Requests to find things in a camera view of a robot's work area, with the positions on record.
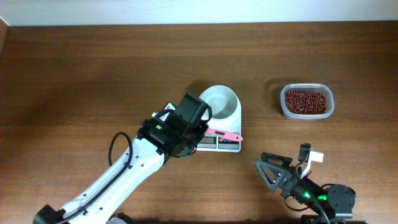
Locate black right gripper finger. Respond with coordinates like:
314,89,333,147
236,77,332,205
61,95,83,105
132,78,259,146
254,159,289,193
261,152,292,167

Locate pink measuring scoop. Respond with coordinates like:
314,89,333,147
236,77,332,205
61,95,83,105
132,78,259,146
205,128,243,142

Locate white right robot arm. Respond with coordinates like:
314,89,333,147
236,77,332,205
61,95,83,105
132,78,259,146
254,150,356,223

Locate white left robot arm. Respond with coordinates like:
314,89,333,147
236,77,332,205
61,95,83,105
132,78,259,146
33,93,212,224

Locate white digital kitchen scale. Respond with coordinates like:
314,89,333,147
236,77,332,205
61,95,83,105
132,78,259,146
197,92,243,152

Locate white round bowl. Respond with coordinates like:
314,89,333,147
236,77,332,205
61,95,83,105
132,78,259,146
200,85,241,120

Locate red beans in container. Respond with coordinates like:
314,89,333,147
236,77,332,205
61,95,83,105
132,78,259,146
284,90,326,114

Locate clear plastic bean container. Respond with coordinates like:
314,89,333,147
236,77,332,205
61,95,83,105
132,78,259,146
280,83,335,120

